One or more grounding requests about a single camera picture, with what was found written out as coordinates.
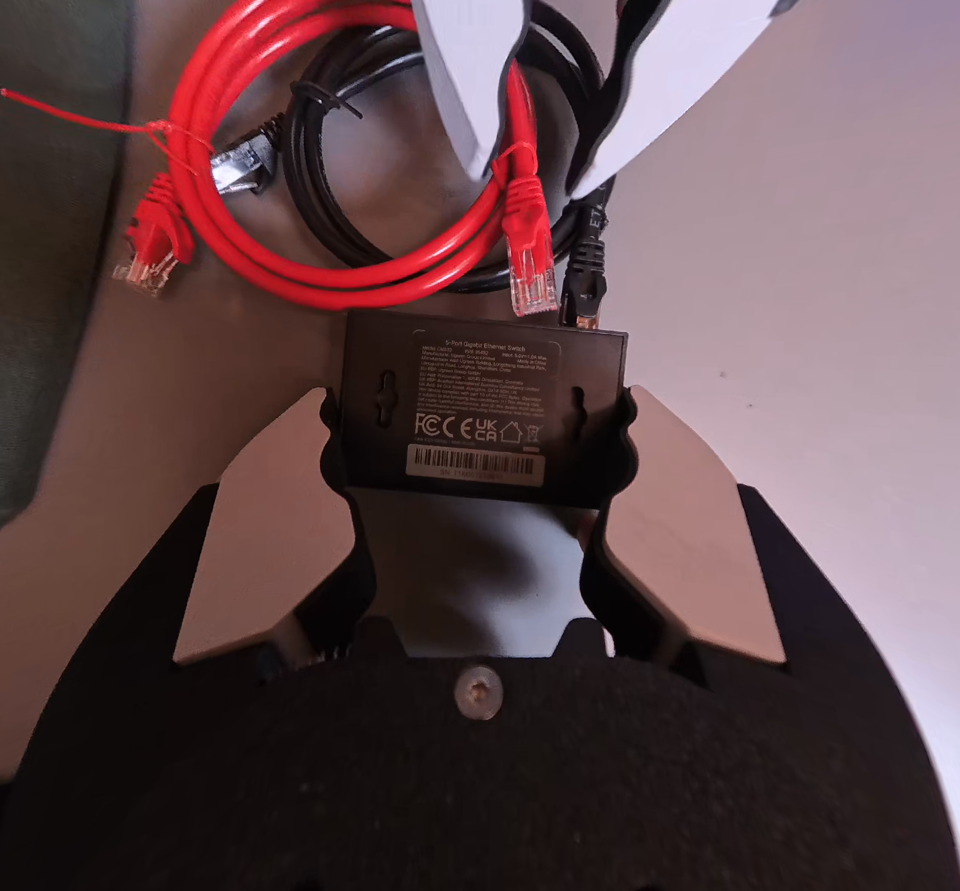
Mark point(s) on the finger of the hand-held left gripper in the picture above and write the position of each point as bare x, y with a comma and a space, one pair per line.
465, 21
712, 21

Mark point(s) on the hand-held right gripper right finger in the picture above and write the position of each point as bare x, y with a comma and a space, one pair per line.
690, 546

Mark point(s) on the black ethernet switch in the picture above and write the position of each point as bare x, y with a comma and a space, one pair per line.
480, 396

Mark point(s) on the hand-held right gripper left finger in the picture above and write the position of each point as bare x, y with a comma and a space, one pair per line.
262, 531

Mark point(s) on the red twist tie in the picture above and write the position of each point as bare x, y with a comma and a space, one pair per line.
75, 115

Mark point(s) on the black twist tie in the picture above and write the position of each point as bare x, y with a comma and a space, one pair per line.
315, 94

